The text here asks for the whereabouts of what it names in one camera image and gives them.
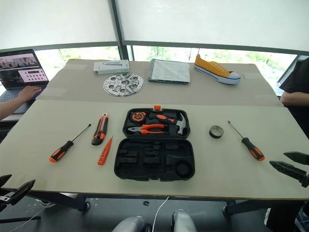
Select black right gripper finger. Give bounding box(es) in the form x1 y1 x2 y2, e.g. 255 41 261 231
269 160 309 189
283 151 309 166

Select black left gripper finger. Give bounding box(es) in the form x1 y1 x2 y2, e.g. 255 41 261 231
0 179 36 206
0 174 13 188

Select orange black handled screwdriver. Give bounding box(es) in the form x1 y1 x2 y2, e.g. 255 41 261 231
227 120 266 162
49 123 92 163

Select black electrical tape roll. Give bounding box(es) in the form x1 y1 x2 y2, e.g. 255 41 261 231
209 124 225 140

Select orange voltage tester pen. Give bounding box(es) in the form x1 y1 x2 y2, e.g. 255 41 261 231
97 135 114 166

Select orange black utility knife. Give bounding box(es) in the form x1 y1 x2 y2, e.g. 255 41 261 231
91 113 109 146

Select black tool case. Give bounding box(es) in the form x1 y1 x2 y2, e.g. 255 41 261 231
113 104 196 182

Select person's bare typing hand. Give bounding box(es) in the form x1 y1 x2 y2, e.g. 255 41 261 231
16 85 42 102

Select blue sneaker of bystander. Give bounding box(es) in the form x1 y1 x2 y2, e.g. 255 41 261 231
295 204 309 232

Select person in black shirt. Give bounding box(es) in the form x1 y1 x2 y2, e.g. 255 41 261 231
279 56 309 140

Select open grey laptop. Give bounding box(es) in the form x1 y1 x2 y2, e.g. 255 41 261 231
0 49 50 114

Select silver rounded robot leg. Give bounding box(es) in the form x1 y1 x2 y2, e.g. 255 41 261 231
112 215 152 232
171 209 197 232

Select taupe paper table cover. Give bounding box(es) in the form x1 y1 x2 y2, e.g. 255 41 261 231
36 58 285 107

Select yellow canvas sneaker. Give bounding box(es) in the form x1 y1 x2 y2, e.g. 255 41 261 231
193 54 242 85

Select orange black tape measure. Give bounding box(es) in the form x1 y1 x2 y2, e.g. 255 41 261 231
130 111 146 123

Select round perforated metal disc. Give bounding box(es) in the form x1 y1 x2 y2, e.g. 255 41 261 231
103 72 145 98

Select white grey cardboard box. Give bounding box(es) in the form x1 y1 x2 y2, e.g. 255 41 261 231
93 59 130 75

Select grey folded cloth in plastic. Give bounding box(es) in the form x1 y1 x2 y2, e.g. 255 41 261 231
147 58 192 86

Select claw hammer orange black handle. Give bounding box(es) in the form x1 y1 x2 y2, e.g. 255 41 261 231
147 112 189 136

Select white cable on floor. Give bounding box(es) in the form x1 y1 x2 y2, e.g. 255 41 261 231
152 196 170 232

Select orange handled pliers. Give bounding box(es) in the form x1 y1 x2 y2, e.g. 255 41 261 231
127 123 170 135

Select dark window frame post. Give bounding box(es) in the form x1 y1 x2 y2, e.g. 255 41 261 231
108 0 135 61

